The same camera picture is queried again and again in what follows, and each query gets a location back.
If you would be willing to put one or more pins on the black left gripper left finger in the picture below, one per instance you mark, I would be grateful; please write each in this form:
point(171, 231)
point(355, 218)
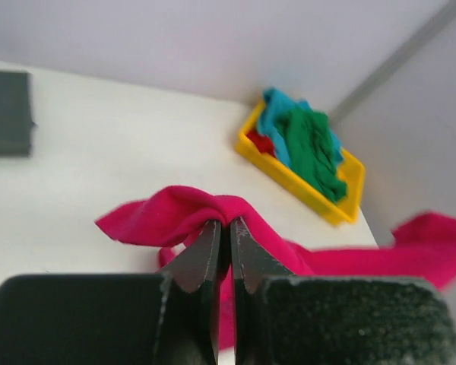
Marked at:
point(169, 317)

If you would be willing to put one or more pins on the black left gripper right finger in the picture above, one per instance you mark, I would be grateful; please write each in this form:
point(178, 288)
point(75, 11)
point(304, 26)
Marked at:
point(283, 318)

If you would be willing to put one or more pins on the magenta t shirt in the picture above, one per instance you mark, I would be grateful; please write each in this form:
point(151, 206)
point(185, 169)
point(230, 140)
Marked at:
point(424, 246)

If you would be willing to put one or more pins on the yellow plastic bin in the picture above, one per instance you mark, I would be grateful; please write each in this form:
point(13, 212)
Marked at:
point(351, 171)

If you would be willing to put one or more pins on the green t shirt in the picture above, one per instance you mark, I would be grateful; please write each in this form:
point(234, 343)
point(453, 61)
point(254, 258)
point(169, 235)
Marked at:
point(311, 150)

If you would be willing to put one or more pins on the red t shirt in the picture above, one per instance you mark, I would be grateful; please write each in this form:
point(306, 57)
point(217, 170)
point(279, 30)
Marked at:
point(263, 143)

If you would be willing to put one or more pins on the teal t shirt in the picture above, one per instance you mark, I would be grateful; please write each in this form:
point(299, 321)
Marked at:
point(277, 103)

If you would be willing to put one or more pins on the folded grey t shirt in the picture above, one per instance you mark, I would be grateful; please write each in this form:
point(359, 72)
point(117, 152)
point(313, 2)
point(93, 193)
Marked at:
point(16, 115)

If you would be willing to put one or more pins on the right aluminium frame post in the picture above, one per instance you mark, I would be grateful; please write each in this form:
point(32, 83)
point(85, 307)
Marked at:
point(403, 54)

